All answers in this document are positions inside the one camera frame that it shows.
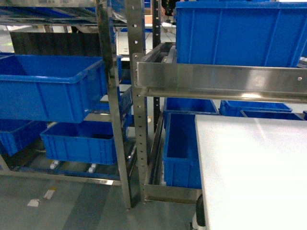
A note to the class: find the blue bin far left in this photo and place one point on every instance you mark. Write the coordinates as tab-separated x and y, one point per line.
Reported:
15	135

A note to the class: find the stainless steel shelf rail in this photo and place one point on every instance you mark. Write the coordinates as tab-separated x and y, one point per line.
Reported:
240	83

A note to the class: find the steel shelf upright post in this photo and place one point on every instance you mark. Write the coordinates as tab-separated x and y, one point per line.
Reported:
126	155

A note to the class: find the blue bin on left shelf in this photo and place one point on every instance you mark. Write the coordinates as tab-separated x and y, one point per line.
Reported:
50	88

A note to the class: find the blue bin beside table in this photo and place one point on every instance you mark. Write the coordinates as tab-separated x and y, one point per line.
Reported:
180	157

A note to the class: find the large blue bin right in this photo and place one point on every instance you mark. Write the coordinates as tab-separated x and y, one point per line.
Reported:
241	33

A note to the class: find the blue bin under rail right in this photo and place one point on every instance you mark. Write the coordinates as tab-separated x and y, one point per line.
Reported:
258	110

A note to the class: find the black panel behind shelf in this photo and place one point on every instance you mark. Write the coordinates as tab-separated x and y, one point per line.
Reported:
63	44

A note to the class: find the blue bin lower left shelf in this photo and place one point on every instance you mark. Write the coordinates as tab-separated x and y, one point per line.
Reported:
87	142

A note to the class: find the blue bin under rail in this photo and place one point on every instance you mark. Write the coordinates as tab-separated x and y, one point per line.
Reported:
258	110
186	105

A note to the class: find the blue bin under rail centre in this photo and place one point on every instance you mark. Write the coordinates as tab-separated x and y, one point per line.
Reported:
186	105

